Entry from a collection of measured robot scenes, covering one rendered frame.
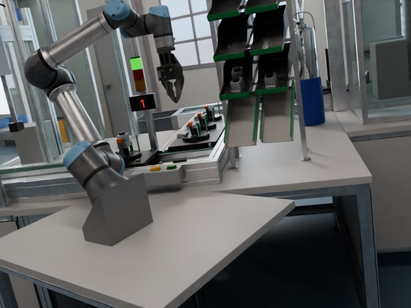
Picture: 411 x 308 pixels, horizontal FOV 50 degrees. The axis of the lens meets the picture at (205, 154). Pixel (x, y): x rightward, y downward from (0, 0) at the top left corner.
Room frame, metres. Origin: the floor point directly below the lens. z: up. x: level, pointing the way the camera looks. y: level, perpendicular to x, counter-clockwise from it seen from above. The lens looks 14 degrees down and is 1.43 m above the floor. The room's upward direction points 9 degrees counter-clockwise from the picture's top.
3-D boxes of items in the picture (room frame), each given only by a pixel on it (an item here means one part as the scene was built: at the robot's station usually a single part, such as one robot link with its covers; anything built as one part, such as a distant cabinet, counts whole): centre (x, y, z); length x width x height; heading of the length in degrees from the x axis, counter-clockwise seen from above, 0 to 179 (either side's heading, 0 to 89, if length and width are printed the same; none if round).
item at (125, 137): (2.03, 0.36, 1.06); 0.08 x 0.04 x 0.07; 168
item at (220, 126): (2.45, -0.02, 1.01); 0.24 x 0.24 x 0.13; 78
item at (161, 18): (1.73, 0.09, 1.53); 0.09 x 0.08 x 0.11; 75
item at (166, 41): (1.73, 0.08, 1.45); 0.08 x 0.08 x 0.05
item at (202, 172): (1.86, 0.39, 0.91); 0.89 x 0.06 x 0.11; 78
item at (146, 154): (2.02, 0.36, 0.96); 0.24 x 0.24 x 0.02; 78
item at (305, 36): (2.62, -0.67, 1.32); 0.14 x 0.14 x 0.38
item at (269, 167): (2.39, -0.01, 0.84); 1.50 x 1.41 x 0.03; 78
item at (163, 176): (1.76, 0.21, 0.93); 0.21 x 0.07 x 0.06; 78
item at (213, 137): (2.21, 0.03, 1.01); 0.24 x 0.24 x 0.13; 78
